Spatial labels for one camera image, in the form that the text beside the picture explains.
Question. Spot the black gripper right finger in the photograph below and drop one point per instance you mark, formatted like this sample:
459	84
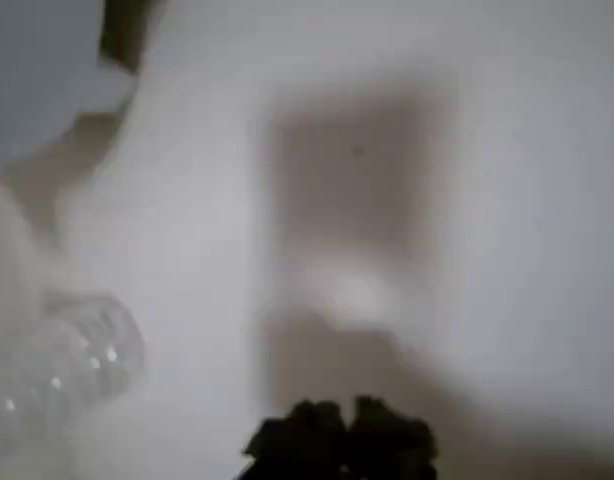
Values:
392	445

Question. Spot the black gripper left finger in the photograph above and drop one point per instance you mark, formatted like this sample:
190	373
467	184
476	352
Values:
302	440

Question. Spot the clear plastic water bottle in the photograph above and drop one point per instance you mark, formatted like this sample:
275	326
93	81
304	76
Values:
79	360

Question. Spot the white rice cooker body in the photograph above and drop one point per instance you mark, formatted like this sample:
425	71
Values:
37	65

